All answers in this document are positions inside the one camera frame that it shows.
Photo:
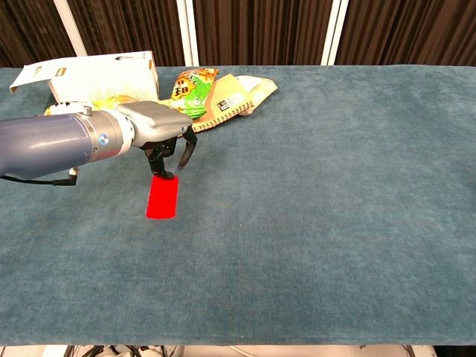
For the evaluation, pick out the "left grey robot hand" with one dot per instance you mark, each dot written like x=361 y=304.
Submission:
x=156 y=119

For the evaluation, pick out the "red packet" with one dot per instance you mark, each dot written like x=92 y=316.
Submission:
x=162 y=199

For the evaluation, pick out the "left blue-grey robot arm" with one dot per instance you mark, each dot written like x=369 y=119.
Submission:
x=44 y=141

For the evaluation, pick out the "green orange snack bag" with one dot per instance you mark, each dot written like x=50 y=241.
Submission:
x=193 y=93

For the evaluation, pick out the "white carton box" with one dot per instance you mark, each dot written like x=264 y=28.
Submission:
x=104 y=82

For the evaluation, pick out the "brown spiral notebook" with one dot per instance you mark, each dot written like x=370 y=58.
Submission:
x=223 y=108

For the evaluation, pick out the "dark brown pleated curtain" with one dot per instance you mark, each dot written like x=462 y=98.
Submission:
x=409 y=33
x=29 y=29
x=130 y=26
x=260 y=33

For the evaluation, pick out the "beige paper packet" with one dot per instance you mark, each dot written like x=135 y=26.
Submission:
x=260 y=89

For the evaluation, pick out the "blue table cloth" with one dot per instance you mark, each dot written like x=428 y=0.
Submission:
x=297 y=223

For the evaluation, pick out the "white frame post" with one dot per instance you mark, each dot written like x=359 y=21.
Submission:
x=187 y=33
x=70 y=26
x=334 y=33

